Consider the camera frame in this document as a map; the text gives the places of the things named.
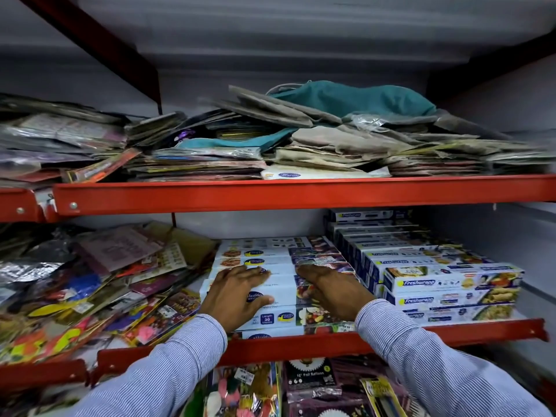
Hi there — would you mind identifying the person's left hand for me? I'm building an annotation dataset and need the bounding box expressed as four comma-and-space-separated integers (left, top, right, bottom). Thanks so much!
199, 265, 275, 333

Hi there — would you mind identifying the person's right hand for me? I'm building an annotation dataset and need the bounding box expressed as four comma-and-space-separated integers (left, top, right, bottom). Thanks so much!
295, 264, 377, 323

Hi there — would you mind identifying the white blue-logo film box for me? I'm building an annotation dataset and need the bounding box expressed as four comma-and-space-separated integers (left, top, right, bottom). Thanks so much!
200, 273, 314, 310

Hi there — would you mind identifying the person's left forearm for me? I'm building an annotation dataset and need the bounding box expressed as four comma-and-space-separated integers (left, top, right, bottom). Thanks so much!
69, 314, 229, 417

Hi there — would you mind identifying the person's right forearm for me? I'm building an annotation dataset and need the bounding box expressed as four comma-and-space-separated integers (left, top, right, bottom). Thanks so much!
355, 299, 553, 417

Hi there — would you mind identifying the stack of white wrap cartons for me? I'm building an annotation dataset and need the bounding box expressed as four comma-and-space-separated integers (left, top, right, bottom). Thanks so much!
199, 235, 358, 340

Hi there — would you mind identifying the long red shelf beam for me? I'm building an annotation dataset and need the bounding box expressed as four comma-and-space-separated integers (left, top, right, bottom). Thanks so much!
96, 319, 549, 380
52, 174, 556, 217

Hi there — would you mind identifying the black foil balloon packet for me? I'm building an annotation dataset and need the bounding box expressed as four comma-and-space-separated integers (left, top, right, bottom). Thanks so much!
282, 358, 344, 404

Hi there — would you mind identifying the colourful party decoration packet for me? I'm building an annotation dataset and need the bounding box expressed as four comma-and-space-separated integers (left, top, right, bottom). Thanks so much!
180, 362, 283, 417

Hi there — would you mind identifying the white flat packet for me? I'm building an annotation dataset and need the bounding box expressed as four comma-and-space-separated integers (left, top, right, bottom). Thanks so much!
261, 164, 392, 180

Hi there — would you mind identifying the stack of blue-striped wrap cartons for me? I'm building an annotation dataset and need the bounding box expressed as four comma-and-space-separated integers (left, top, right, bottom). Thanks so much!
325, 208, 525, 327

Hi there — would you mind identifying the yellow candle packet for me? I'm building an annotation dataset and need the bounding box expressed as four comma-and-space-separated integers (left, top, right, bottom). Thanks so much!
360, 376, 409, 417

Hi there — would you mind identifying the pile of colourful party packets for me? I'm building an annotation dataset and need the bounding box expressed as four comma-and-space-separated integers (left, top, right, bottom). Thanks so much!
0, 221, 218, 366

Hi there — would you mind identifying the pile of glossy flat packets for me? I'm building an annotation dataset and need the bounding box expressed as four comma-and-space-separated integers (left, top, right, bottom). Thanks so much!
124, 109, 300, 183

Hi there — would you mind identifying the pile of grey paper bags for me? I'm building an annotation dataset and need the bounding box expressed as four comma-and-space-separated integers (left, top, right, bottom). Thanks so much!
204, 85, 556, 178

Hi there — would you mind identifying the teal cloth bag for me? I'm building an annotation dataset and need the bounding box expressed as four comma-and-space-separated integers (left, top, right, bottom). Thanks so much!
267, 80, 438, 118

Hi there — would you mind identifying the short red shelf beam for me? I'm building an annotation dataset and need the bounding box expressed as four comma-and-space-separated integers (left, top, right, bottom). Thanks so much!
0, 359, 89, 392
0, 188, 46, 224

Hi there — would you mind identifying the silver foil packet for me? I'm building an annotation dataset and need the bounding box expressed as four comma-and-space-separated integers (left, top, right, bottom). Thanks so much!
0, 239, 79, 288

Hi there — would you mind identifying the pile of clear-wrapped packets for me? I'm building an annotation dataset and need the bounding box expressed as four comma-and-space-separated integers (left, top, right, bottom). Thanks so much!
0, 93, 144, 189

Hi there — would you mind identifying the red diagonal rack brace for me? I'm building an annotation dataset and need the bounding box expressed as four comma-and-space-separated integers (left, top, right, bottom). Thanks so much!
13, 0, 164, 115

